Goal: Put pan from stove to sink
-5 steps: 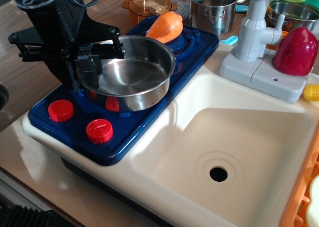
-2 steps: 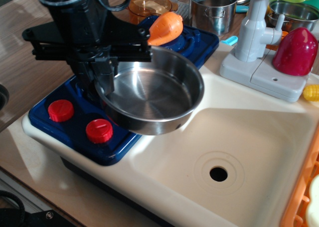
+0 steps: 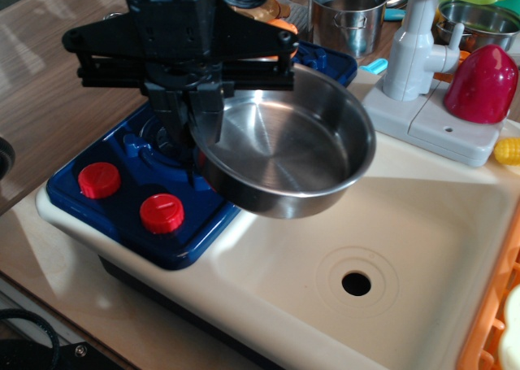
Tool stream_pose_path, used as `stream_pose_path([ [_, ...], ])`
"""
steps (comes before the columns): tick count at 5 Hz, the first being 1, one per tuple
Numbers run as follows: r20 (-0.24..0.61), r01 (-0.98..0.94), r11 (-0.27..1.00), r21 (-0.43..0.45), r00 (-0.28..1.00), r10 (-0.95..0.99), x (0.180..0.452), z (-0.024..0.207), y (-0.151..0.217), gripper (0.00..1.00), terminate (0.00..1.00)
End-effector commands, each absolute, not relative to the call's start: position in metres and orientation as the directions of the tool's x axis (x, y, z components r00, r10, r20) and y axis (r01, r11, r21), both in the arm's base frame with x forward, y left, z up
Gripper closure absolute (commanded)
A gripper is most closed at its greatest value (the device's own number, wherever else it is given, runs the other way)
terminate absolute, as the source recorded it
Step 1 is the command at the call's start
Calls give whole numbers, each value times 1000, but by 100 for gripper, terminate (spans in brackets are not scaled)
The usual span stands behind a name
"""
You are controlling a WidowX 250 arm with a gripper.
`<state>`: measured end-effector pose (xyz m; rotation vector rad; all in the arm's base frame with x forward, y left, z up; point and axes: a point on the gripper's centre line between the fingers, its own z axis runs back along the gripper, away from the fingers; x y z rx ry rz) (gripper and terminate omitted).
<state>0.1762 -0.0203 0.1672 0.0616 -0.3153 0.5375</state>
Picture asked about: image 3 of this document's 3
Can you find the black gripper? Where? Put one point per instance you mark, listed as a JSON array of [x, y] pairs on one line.
[[172, 46]]

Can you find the steel pan with wire handle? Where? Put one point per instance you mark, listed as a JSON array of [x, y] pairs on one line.
[[286, 153]]

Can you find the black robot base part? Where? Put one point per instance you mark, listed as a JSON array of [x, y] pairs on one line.
[[28, 354]]

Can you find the blue toy stove top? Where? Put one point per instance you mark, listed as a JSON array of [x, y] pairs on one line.
[[137, 147]]

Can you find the red right stove knob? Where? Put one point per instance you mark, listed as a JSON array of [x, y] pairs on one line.
[[162, 213]]

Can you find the red stove knob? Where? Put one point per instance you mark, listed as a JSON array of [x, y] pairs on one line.
[[99, 180], [162, 213]]

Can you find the red left stove knob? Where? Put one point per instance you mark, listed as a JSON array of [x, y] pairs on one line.
[[99, 180]]

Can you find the cream toy sink unit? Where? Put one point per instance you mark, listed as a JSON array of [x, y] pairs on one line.
[[391, 277]]

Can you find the orange toy carrot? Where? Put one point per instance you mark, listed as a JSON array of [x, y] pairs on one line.
[[284, 25]]

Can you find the orange transparent plastic pot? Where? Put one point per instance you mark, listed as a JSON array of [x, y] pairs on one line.
[[268, 11]]

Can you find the tall steel pot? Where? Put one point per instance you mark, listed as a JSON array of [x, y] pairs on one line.
[[348, 26]]

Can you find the light blue plastic piece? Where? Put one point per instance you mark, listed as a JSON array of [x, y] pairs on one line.
[[376, 67]]

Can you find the grey toy faucet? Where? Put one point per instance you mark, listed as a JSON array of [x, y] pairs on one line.
[[407, 103]]

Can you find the dark red plastic cup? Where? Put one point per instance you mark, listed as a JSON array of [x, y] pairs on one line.
[[483, 86]]

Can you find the steel bowl at back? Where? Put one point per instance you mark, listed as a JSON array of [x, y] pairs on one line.
[[483, 24]]

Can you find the yellow toy corn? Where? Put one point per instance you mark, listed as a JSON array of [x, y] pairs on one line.
[[507, 151]]

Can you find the orange dish rack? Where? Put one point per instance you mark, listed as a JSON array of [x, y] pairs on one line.
[[481, 349]]

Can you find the white plate in rack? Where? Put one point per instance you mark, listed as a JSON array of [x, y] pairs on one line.
[[508, 344]]

